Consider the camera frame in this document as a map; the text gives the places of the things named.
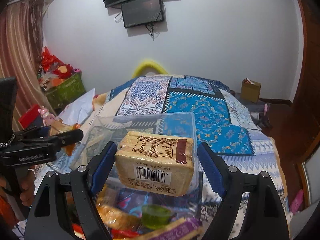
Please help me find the purple label crisp roll pack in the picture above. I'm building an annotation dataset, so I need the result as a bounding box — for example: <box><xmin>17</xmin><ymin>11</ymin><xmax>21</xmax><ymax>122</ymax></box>
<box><xmin>133</xmin><ymin>218</ymin><xmax>203</xmax><ymax>240</ymax></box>

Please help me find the beige bread block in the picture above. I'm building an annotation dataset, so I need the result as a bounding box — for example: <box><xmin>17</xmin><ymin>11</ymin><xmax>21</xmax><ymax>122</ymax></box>
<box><xmin>115</xmin><ymin>131</ymin><xmax>195</xmax><ymax>197</ymax></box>

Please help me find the person's left hand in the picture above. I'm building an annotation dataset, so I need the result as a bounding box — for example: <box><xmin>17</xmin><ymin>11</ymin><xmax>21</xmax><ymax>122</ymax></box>
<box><xmin>20</xmin><ymin>170</ymin><xmax>35</xmax><ymax>207</ymax></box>

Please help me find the red box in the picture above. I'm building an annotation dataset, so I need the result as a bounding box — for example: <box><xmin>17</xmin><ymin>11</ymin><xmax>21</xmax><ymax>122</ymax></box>
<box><xmin>18</xmin><ymin>104</ymin><xmax>40</xmax><ymax>129</ymax></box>

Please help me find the pink plush toy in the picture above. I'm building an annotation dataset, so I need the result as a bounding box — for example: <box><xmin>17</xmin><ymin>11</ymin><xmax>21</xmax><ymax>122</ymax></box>
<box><xmin>38</xmin><ymin>106</ymin><xmax>55</xmax><ymax>126</ymax></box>

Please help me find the pink slipper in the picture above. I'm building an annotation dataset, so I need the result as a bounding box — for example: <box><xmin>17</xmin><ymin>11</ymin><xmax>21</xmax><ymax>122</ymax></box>
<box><xmin>290</xmin><ymin>190</ymin><xmax>304</xmax><ymax>215</ymax></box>

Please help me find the white pillow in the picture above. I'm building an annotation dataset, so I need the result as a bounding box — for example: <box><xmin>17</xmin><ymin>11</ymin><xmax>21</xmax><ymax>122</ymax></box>
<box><xmin>56</xmin><ymin>88</ymin><xmax>95</xmax><ymax>125</ymax></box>

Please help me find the green storage basket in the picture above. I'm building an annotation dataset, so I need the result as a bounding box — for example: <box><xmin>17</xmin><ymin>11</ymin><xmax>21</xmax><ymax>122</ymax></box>
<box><xmin>45</xmin><ymin>73</ymin><xmax>86</xmax><ymax>109</ymax></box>

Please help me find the orange fried snack bag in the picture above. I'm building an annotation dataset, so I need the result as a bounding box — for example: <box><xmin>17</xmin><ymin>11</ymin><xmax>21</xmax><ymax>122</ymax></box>
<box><xmin>96</xmin><ymin>203</ymin><xmax>140</xmax><ymax>231</ymax></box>

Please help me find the clear plastic storage bin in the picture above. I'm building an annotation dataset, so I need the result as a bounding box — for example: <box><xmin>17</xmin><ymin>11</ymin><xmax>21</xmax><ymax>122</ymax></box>
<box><xmin>71</xmin><ymin>112</ymin><xmax>199</xmax><ymax>197</ymax></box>

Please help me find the red flat candy wrapper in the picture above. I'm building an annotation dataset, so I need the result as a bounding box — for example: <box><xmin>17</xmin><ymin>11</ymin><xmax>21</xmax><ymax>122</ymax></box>
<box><xmin>111</xmin><ymin>229</ymin><xmax>140</xmax><ymax>239</ymax></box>

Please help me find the brown wooden door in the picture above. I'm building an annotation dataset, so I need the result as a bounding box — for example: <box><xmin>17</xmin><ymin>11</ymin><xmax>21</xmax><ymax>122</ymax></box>
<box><xmin>293</xmin><ymin>0</ymin><xmax>319</xmax><ymax>158</ymax></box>

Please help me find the green jelly cup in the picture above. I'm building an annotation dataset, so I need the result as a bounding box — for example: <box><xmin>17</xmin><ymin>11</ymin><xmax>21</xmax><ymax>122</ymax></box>
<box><xmin>141</xmin><ymin>204</ymin><xmax>174</xmax><ymax>230</ymax></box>

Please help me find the patchwork patterned bedspread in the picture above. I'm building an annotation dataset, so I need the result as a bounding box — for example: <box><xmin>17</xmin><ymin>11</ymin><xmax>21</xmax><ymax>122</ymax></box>
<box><xmin>32</xmin><ymin>74</ymin><xmax>288</xmax><ymax>240</ymax></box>

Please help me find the striped brown curtain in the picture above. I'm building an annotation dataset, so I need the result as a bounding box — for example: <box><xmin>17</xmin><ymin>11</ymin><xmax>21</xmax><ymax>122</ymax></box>
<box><xmin>1</xmin><ymin>0</ymin><xmax>52</xmax><ymax>131</ymax></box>

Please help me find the yellow curved tube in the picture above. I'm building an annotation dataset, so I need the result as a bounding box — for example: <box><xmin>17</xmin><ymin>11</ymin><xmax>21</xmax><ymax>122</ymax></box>
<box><xmin>132</xmin><ymin>60</ymin><xmax>168</xmax><ymax>78</ymax></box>

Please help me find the small cardboard box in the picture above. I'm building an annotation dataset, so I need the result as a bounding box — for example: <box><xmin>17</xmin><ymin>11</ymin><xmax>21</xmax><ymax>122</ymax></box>
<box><xmin>240</xmin><ymin>78</ymin><xmax>261</xmax><ymax>103</ymax></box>

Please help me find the small black wall monitor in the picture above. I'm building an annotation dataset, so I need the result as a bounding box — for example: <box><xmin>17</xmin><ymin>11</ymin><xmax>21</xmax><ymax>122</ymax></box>
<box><xmin>121</xmin><ymin>0</ymin><xmax>164</xmax><ymax>29</ymax></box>

